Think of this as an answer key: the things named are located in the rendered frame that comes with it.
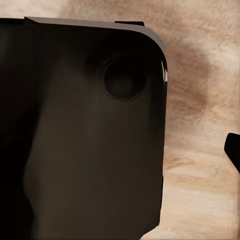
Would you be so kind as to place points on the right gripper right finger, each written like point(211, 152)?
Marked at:
point(232, 149)

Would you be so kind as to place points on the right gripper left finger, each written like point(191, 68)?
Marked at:
point(12, 149)

